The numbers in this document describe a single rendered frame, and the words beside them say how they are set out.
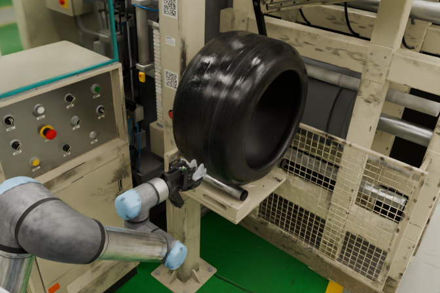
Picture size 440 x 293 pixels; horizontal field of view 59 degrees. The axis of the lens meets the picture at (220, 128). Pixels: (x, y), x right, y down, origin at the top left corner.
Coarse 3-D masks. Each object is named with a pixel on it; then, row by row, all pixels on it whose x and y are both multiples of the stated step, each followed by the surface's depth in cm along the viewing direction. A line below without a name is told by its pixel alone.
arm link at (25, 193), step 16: (0, 192) 82; (16, 192) 81; (32, 192) 81; (48, 192) 83; (0, 208) 80; (16, 208) 78; (32, 208) 77; (0, 224) 80; (16, 224) 77; (0, 240) 80; (16, 240) 78; (0, 256) 82; (16, 256) 82; (32, 256) 86; (0, 272) 83; (16, 272) 84; (16, 288) 85
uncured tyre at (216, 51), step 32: (192, 64) 131; (224, 64) 125; (256, 64) 123; (288, 64) 133; (192, 96) 127; (224, 96) 121; (256, 96) 124; (288, 96) 165; (192, 128) 129; (224, 128) 122; (256, 128) 173; (288, 128) 165; (224, 160) 128; (256, 160) 164
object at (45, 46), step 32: (0, 0) 116; (32, 0) 123; (64, 0) 132; (96, 0) 141; (0, 32) 119; (32, 32) 127; (64, 32) 136; (96, 32) 146; (0, 64) 123; (32, 64) 131; (64, 64) 140; (96, 64) 151; (0, 96) 126
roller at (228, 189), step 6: (180, 156) 163; (204, 180) 155; (210, 180) 152; (216, 180) 151; (216, 186) 152; (222, 186) 149; (228, 186) 148; (234, 186) 147; (228, 192) 148; (234, 192) 146; (240, 192) 145; (246, 192) 146; (240, 198) 145
